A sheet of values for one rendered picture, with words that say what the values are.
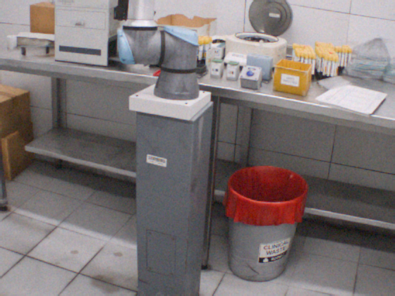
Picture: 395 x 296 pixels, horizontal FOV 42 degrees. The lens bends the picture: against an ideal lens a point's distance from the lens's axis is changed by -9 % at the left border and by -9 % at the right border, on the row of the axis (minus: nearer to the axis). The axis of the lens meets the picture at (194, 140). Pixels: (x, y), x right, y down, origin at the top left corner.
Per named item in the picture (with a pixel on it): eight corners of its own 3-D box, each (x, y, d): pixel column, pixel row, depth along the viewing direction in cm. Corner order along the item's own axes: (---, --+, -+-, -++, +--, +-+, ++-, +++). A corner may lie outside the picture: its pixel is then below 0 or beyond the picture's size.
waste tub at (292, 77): (271, 90, 210) (274, 65, 206) (278, 82, 221) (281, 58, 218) (305, 96, 206) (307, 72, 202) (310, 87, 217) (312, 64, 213)
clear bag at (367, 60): (343, 75, 239) (348, 36, 231) (338, 65, 255) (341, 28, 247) (396, 82, 237) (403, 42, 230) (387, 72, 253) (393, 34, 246)
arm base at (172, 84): (183, 103, 177) (185, 72, 174) (144, 94, 184) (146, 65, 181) (207, 94, 190) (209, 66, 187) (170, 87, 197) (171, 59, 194)
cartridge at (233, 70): (226, 79, 219) (226, 63, 217) (228, 76, 223) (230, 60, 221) (235, 81, 218) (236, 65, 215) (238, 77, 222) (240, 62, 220)
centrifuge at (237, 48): (214, 65, 238) (216, 37, 234) (242, 52, 263) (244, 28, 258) (266, 75, 228) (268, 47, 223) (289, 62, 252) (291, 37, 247)
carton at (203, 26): (145, 53, 252) (147, 22, 246) (169, 40, 277) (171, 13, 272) (196, 59, 245) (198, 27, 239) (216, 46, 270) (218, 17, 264)
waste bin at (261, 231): (204, 277, 242) (211, 192, 225) (228, 237, 274) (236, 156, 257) (285, 294, 231) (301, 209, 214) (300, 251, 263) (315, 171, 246)
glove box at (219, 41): (197, 59, 245) (198, 39, 242) (214, 48, 266) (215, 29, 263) (224, 63, 242) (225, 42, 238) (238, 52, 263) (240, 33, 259)
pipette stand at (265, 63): (243, 79, 222) (245, 55, 218) (249, 75, 227) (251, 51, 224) (267, 83, 218) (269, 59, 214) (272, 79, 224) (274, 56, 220)
